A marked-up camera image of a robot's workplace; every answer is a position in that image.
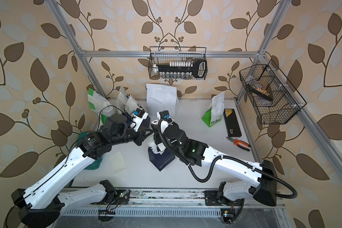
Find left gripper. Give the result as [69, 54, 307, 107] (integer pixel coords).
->
[109, 124, 154, 147]

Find receipt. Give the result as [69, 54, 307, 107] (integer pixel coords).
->
[125, 95, 143, 115]
[110, 152, 127, 175]
[147, 134, 166, 155]

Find navy bag front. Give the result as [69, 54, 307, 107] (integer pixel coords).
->
[125, 95, 150, 124]

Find navy bag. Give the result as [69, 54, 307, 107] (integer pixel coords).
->
[148, 147, 175, 172]
[125, 95, 150, 124]

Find blue white Cheerful bag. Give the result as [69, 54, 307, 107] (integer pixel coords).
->
[116, 86, 131, 114]

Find large white paper bag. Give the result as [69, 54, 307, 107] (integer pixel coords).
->
[146, 84, 179, 116]

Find green white bag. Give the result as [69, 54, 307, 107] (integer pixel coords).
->
[87, 88, 115, 125]
[202, 92, 225, 127]

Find pink mini stapler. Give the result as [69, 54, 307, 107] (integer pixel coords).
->
[151, 120, 159, 129]

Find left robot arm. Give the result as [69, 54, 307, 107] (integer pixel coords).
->
[11, 127, 153, 228]

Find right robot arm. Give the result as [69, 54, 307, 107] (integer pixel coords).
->
[156, 121, 278, 207]

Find green tool case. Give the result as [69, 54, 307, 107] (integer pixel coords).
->
[76, 132, 103, 171]

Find black box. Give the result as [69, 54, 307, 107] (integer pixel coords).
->
[223, 109, 242, 138]

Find black socket set holder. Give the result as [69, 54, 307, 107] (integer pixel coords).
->
[149, 59, 208, 79]

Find dark tool in basket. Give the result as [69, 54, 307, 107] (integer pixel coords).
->
[247, 84, 273, 101]

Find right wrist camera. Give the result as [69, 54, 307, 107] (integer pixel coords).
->
[157, 110, 173, 134]

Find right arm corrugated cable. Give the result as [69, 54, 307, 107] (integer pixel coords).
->
[157, 119, 298, 200]

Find orange handled pliers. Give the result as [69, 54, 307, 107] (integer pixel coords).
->
[227, 137, 251, 152]

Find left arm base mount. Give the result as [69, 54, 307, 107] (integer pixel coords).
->
[90, 180, 130, 222]

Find back wire basket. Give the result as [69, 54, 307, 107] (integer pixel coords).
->
[148, 46, 208, 81]

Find wire basket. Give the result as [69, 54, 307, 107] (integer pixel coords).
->
[239, 60, 307, 124]
[148, 46, 208, 81]

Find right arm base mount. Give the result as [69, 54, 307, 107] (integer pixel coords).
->
[204, 181, 245, 224]

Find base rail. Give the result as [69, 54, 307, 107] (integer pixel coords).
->
[51, 189, 291, 228]

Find right wire basket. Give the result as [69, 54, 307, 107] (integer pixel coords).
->
[239, 60, 307, 124]

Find aluminium frame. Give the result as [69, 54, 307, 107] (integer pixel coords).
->
[47, 1, 342, 180]

